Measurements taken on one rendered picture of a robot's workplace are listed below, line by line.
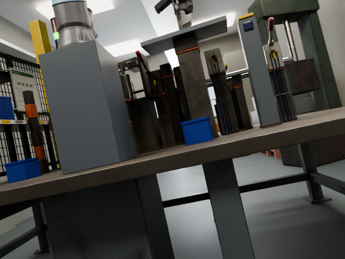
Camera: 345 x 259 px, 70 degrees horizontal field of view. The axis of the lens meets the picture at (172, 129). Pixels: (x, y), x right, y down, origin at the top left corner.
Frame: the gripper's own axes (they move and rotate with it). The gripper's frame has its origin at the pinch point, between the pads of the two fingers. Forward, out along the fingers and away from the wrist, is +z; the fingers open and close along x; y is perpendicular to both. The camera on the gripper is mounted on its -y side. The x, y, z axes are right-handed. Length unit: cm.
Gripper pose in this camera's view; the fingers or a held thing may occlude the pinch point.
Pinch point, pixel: (181, 32)
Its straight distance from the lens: 115.7
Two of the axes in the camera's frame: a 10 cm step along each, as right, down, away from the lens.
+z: 2.2, 9.8, -0.3
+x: 0.7, 0.2, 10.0
